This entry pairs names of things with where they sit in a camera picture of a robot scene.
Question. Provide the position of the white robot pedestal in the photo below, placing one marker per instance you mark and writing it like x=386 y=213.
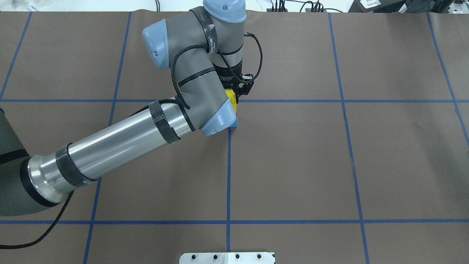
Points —
x=228 y=258

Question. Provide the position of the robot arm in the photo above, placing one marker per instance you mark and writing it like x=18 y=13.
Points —
x=203 y=48

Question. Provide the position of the yellow foam cube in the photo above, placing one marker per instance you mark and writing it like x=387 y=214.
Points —
x=233 y=99

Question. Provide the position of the blue foam cube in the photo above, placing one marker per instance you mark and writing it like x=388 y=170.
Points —
x=235 y=124

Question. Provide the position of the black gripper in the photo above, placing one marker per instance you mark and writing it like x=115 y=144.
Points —
x=228 y=73

